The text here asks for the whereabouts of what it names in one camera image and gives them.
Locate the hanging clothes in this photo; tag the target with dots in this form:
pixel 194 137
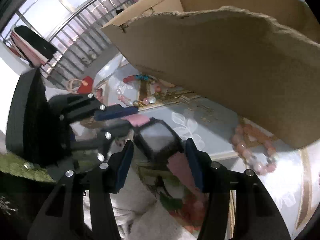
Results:
pixel 31 47

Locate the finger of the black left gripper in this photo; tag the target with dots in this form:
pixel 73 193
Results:
pixel 118 128

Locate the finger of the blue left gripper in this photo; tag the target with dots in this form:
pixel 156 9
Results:
pixel 110 111

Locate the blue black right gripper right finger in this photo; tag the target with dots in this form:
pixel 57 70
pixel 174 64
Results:
pixel 256 214

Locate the metal balcony railing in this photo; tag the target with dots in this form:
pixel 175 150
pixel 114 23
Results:
pixel 71 26

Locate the red paper bag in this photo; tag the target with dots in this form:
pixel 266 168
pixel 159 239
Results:
pixel 77 86

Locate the pink black digital watch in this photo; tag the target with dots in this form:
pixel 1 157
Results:
pixel 162 145

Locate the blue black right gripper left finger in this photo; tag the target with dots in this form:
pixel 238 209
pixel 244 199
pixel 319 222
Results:
pixel 80 206

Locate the brown cardboard box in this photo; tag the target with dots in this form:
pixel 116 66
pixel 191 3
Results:
pixel 259 58

